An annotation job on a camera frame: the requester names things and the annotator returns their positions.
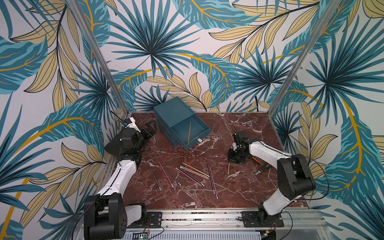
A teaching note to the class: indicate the red pencil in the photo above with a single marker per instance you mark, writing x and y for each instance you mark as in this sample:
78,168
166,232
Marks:
185,175
165,173
215,186

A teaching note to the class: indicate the black pencil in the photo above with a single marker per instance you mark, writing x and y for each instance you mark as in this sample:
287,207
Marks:
191,177
166,168
211,179
155,178

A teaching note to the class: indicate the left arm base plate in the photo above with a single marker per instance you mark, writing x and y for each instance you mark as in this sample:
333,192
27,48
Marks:
153,220

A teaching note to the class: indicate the aluminium front rail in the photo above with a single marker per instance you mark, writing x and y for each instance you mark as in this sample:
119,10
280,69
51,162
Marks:
223,224

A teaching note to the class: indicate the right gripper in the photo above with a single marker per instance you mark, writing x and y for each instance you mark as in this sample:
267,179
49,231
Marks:
236,153

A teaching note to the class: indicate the teal three-drawer cabinet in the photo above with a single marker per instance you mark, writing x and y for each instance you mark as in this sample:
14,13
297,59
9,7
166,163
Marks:
170,113

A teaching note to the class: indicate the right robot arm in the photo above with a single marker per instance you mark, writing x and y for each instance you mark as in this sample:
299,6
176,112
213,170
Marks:
295,178

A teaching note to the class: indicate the orange handled pliers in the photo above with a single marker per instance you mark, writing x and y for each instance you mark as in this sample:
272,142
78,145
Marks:
263,168

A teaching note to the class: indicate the teal top drawer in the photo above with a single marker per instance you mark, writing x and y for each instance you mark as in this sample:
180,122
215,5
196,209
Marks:
199,131

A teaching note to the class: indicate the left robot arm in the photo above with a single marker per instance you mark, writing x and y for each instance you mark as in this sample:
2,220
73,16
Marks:
106,217

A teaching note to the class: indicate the green circuit board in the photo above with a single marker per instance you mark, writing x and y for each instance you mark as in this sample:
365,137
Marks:
140,236

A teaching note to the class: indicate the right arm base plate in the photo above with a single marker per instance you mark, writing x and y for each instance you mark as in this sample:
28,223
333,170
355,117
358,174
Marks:
259,219

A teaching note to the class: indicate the black cloth cover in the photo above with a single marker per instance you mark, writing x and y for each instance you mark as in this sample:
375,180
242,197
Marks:
115,146

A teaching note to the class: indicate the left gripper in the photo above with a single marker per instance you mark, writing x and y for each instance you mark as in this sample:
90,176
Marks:
152,130

